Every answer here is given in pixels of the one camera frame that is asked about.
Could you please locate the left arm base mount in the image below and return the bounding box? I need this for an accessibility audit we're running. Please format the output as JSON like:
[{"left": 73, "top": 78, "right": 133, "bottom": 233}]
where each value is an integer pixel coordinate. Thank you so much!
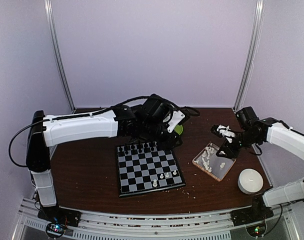
[{"left": 37, "top": 208, "right": 81, "bottom": 239}]

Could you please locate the green plate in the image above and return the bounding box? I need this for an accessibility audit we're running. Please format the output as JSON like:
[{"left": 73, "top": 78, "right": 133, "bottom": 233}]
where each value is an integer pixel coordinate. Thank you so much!
[{"left": 174, "top": 124, "right": 184, "bottom": 135}]

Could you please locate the left aluminium frame post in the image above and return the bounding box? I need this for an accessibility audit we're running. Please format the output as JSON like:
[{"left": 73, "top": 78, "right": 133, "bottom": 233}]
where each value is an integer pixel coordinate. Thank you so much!
[{"left": 44, "top": 0, "right": 76, "bottom": 113}]

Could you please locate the metal wooden tray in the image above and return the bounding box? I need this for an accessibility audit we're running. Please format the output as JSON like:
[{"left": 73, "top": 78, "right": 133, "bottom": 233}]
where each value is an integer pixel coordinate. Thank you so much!
[{"left": 192, "top": 142, "right": 236, "bottom": 182}]

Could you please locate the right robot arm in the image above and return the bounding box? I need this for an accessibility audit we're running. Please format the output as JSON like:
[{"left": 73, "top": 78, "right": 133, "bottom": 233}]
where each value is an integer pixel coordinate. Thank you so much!
[{"left": 211, "top": 106, "right": 304, "bottom": 221}]

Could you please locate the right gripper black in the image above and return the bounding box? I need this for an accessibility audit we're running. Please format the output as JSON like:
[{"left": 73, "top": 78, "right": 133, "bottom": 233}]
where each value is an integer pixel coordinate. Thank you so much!
[{"left": 216, "top": 129, "right": 260, "bottom": 159}]

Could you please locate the aluminium frame post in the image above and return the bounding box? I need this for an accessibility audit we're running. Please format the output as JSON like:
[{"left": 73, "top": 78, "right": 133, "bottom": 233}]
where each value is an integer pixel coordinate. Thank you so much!
[
  {"left": 233, "top": 0, "right": 265, "bottom": 112},
  {"left": 44, "top": 0, "right": 76, "bottom": 113}
]

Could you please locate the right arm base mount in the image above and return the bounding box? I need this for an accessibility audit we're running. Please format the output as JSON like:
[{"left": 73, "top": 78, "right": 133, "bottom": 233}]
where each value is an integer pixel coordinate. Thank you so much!
[{"left": 231, "top": 207, "right": 274, "bottom": 238}]

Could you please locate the front aluminium rail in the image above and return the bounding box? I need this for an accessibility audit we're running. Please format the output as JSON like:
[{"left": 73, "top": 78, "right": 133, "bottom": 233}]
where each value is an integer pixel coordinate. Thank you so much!
[{"left": 13, "top": 197, "right": 300, "bottom": 240}]

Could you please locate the right aluminium frame post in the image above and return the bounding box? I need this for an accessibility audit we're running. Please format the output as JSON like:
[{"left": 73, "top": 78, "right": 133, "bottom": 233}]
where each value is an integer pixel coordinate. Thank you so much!
[{"left": 233, "top": 0, "right": 265, "bottom": 112}]

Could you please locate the white chess piece tall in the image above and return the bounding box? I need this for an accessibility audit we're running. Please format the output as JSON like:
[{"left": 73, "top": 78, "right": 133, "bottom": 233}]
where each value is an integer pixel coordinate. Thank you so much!
[{"left": 152, "top": 179, "right": 158, "bottom": 187}]

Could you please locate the black white chessboard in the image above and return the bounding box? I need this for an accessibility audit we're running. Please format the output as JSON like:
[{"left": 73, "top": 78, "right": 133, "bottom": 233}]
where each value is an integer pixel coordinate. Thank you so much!
[{"left": 115, "top": 142, "right": 186, "bottom": 198}]

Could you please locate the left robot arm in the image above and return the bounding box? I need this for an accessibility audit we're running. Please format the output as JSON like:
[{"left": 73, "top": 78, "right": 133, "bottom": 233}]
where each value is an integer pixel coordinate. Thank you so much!
[{"left": 26, "top": 94, "right": 189, "bottom": 222}]

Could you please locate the white bowl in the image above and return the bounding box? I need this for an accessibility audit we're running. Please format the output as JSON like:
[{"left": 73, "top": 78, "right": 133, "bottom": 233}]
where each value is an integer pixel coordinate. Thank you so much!
[{"left": 238, "top": 168, "right": 264, "bottom": 195}]

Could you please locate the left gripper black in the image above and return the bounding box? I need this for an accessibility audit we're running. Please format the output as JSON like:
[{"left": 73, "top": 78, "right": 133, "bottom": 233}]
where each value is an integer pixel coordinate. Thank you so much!
[{"left": 141, "top": 120, "right": 183, "bottom": 152}]

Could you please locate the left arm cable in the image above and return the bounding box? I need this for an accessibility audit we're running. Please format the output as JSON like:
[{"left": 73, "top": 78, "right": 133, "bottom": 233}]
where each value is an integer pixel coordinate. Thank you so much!
[{"left": 8, "top": 94, "right": 200, "bottom": 168}]

